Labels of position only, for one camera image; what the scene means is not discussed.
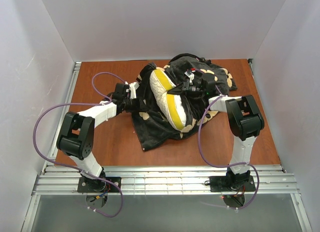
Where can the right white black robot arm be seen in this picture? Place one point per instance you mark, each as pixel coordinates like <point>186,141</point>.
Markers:
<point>245,122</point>

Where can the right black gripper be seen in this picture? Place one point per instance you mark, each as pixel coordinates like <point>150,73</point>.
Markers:
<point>186,86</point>

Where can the black floral plush pillowcase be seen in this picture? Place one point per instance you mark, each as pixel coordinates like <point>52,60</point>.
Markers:
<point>152,127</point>

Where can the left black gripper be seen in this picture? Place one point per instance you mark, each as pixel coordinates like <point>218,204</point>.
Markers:
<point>139,104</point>

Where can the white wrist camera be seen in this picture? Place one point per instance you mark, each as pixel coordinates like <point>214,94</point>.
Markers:
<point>132,89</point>
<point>190,73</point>

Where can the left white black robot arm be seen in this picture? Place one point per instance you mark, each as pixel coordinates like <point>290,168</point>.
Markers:
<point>76,135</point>

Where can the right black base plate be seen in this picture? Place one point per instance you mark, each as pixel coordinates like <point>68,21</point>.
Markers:
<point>223,184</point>

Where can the aluminium rail frame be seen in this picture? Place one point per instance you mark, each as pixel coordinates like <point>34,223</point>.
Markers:
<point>161,189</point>

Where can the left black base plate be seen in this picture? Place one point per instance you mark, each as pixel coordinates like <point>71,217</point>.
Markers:
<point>86,185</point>

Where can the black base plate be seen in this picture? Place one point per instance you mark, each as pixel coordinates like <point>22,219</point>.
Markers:
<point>223,184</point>
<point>86,185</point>

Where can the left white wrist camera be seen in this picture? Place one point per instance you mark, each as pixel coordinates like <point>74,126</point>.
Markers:
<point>132,89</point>

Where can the white pillow with yellow edge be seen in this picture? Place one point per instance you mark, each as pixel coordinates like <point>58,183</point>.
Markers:
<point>170,105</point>

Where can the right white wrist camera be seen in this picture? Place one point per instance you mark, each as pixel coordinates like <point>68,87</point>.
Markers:
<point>190,73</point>

